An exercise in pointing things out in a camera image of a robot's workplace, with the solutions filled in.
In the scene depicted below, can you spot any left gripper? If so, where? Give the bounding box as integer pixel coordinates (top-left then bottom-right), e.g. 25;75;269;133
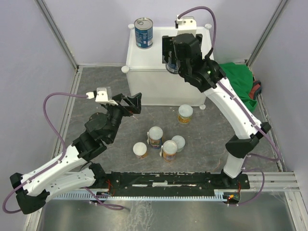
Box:
104;92;142;142

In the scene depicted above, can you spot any blue can with pull-tab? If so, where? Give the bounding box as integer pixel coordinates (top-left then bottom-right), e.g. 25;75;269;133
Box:
134;17;153;49

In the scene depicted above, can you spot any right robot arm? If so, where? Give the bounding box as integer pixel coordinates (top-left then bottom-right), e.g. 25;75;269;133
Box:
162;33;271;188

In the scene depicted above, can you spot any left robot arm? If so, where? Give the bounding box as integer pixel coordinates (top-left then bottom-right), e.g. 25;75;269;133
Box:
10;88;142;215

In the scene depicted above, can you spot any white cube counter cabinet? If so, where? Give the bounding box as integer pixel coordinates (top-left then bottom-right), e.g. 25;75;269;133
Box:
121;24;206;106

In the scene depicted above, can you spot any tall can white lid centre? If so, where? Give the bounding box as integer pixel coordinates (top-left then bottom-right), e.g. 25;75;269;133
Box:
147;126;164;149

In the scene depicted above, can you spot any small orange can left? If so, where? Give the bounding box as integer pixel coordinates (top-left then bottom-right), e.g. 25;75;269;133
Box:
133;142;147;159

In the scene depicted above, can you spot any orange can near cabinet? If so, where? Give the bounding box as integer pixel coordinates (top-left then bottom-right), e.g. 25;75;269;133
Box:
178;104;193;124

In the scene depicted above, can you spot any orange can front centre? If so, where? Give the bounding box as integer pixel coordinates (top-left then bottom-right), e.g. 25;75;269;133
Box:
159;140;178;162

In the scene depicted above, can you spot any green cloth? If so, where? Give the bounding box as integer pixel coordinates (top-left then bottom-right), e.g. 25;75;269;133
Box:
219;63;257;112

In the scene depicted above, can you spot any clear-lid can right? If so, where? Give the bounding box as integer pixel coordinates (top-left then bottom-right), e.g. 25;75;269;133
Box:
171;135;186;153

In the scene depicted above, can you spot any red cloth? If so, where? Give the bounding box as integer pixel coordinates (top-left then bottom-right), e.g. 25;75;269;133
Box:
249;80;262;100

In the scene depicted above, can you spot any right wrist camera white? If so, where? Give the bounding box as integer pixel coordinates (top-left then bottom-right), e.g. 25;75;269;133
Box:
175;15;197;36

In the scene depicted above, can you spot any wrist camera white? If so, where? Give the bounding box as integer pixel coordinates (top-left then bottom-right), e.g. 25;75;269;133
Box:
86;87;117;105
175;15;197;36

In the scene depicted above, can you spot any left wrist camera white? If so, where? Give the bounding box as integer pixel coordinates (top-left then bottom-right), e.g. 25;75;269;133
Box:
86;87;117;105

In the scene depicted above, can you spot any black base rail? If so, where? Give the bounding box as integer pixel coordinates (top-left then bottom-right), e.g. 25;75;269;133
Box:
91;172;250;196

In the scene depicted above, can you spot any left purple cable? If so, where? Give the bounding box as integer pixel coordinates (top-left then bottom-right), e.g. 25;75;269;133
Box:
2;92;125;214

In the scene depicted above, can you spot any purple cable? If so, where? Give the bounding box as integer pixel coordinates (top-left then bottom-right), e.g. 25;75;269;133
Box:
2;92;125;214
178;6;282;207

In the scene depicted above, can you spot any blue-white cable duct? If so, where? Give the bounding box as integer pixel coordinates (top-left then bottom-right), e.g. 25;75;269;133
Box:
54;190;240;202

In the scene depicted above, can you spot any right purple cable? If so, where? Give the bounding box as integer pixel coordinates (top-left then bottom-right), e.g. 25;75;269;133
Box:
178;6;282;207

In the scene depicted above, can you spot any aluminium frame rail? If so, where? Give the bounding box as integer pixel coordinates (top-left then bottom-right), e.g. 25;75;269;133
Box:
23;0;81;231

